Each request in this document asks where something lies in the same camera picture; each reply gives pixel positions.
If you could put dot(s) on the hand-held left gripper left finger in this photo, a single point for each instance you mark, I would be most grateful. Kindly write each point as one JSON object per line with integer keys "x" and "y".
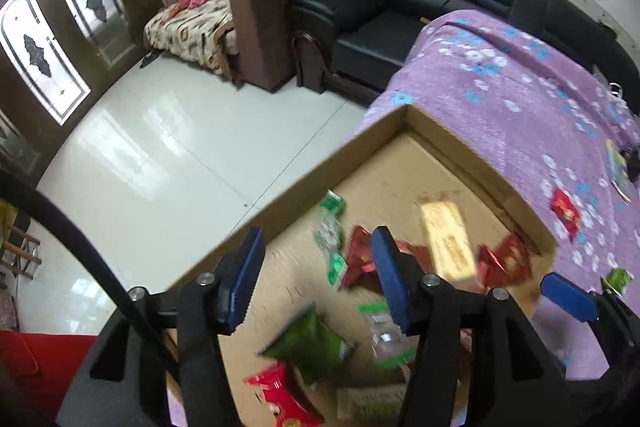
{"x": 245, "y": 282}

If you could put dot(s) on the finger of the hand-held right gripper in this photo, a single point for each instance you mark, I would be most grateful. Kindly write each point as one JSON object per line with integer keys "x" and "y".
{"x": 567, "y": 294}

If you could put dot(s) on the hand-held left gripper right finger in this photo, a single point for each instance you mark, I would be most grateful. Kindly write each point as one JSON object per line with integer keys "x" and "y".
{"x": 390, "y": 282}

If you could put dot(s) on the clear cake packet green ends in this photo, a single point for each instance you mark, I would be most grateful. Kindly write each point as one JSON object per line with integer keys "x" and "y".
{"x": 385, "y": 334}

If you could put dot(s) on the beige biscuit packet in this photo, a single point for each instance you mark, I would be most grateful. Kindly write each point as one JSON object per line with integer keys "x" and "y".
{"x": 447, "y": 239}

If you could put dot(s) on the clear green candy packet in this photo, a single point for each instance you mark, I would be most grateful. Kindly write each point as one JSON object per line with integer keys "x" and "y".
{"x": 329, "y": 232}

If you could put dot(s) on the green triangular snack packet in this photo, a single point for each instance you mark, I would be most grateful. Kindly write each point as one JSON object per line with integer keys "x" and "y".
{"x": 312, "y": 347}

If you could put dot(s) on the brown cardboard box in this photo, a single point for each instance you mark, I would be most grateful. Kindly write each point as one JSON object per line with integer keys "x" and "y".
{"x": 380, "y": 172}

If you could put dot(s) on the green foil snack packet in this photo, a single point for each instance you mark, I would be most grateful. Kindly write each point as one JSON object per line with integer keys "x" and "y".
{"x": 619, "y": 279}

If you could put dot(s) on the red patterned snack packet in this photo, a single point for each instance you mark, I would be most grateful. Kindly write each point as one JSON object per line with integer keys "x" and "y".
{"x": 505, "y": 262}

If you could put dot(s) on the red snack packet fruit print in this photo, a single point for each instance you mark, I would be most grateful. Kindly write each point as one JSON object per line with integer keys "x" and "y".
{"x": 565, "y": 209}

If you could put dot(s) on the yellow blue booklet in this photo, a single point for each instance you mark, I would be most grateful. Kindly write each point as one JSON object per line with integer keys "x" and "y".
{"x": 617, "y": 167}

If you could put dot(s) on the purple floral tablecloth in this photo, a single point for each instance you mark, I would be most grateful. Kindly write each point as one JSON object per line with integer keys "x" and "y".
{"x": 500, "y": 97}

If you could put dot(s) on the red plastic stool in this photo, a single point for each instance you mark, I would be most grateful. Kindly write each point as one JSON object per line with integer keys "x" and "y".
{"x": 30, "y": 362}

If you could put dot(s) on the black slipper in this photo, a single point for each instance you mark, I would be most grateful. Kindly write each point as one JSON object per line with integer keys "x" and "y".
{"x": 148, "y": 60}

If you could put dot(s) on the patterned bed mattress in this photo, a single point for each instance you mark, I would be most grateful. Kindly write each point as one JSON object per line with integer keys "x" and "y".
{"x": 195, "y": 32}

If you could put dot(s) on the brown armchair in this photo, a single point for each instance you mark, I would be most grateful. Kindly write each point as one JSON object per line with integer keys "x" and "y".
{"x": 270, "y": 7}

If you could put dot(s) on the red cloth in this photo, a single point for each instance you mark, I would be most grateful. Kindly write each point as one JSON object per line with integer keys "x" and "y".
{"x": 187, "y": 2}

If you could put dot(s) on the wooden chair frame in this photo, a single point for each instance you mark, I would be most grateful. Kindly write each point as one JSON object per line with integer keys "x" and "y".
{"x": 20, "y": 257}

